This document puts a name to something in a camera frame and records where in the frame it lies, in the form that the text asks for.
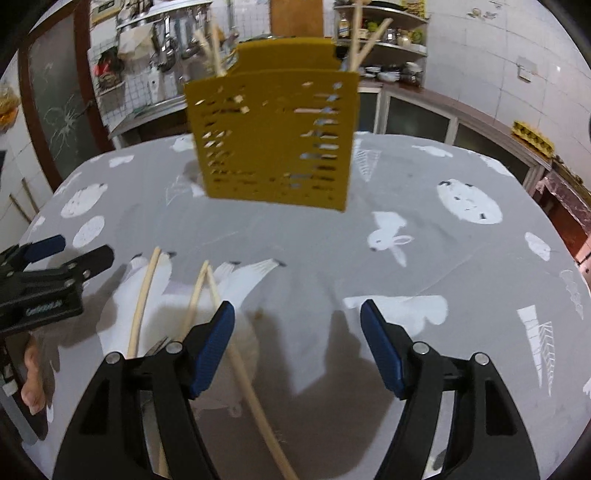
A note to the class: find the rectangular wooden cutting board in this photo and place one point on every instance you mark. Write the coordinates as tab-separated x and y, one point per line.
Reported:
297	18

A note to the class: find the corner wall shelf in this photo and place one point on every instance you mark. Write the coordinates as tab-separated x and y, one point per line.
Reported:
400	29

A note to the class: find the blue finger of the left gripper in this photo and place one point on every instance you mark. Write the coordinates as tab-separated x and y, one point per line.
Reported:
18	257

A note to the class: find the white cabinet with glass doors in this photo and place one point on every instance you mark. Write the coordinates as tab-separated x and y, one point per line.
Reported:
397	109

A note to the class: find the white dish soap bottle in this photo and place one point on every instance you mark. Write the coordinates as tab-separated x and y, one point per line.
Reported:
155	85

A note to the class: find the brown frosted glass door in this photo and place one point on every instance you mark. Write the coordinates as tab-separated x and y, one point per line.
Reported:
57	93

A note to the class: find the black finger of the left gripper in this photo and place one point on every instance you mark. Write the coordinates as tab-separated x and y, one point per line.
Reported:
90	264

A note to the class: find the wooden chopstick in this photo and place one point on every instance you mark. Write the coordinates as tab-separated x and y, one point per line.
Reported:
141	303
188	318
240	368
209	45

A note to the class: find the yellow perforated utensil holder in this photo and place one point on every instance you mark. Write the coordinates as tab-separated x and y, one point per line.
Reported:
279	126

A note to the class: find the wooden chopstick in holder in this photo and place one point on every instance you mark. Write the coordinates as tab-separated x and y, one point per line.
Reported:
209	45

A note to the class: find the wall utensil rack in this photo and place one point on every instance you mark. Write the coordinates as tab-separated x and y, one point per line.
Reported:
165	33

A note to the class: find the white wall socket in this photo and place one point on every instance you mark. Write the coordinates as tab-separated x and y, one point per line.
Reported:
526	69

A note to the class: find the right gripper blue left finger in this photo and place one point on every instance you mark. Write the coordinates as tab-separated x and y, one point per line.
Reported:
205	346

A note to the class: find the grey patterned tablecloth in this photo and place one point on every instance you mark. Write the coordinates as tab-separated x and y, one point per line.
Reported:
446	241

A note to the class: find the person's left hand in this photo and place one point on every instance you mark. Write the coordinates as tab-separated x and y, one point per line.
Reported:
33	392

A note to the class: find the yellow egg tray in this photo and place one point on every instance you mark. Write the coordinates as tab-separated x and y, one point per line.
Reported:
533	138

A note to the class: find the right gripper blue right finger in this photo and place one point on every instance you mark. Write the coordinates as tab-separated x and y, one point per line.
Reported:
389	344

